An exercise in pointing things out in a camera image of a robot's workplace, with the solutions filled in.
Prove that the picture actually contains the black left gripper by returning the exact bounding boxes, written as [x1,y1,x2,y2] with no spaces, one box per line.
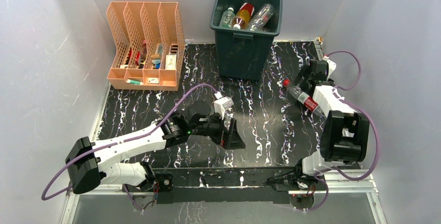
[189,110,245,150]

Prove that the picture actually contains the clear bottle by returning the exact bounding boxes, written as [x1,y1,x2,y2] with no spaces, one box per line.
[245,3,275,31]

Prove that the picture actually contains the gold red label bottle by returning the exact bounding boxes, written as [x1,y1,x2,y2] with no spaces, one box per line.
[232,2,255,30]

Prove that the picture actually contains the green tea bottle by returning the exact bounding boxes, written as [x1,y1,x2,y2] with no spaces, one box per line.
[218,7,236,29]

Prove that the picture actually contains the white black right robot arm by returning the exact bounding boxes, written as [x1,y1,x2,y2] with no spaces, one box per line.
[264,57,370,191]

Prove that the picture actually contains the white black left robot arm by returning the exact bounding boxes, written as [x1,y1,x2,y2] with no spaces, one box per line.
[65,100,246,194]

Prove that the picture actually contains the dark green plastic bin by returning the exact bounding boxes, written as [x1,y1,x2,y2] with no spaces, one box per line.
[210,0,283,81]

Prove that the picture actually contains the small white card box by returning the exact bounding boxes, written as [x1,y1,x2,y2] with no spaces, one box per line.
[147,77,160,84]

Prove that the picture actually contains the orange plastic file organizer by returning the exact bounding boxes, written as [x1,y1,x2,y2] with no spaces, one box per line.
[106,2,185,91]

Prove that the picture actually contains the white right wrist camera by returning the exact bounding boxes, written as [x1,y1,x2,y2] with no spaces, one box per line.
[322,56,336,79]

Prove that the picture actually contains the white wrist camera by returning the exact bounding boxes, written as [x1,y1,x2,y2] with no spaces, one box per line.
[322,56,336,79]
[213,91,234,120]

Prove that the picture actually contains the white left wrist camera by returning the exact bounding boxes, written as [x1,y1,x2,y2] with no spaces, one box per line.
[213,91,234,120]

